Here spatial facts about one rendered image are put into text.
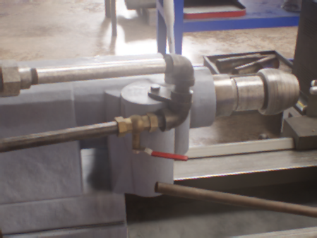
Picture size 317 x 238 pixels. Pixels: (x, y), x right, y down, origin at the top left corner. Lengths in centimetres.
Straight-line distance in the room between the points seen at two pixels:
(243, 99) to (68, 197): 35
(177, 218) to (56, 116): 49
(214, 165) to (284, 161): 17
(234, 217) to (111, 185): 44
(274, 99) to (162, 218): 43
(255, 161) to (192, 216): 20
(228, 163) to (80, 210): 46
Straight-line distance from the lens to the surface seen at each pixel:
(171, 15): 82
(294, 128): 128
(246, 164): 118
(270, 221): 121
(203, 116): 86
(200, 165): 117
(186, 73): 70
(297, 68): 276
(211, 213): 120
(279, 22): 288
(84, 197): 84
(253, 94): 90
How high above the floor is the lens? 149
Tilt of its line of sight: 29 degrees down
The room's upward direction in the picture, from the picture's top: straight up
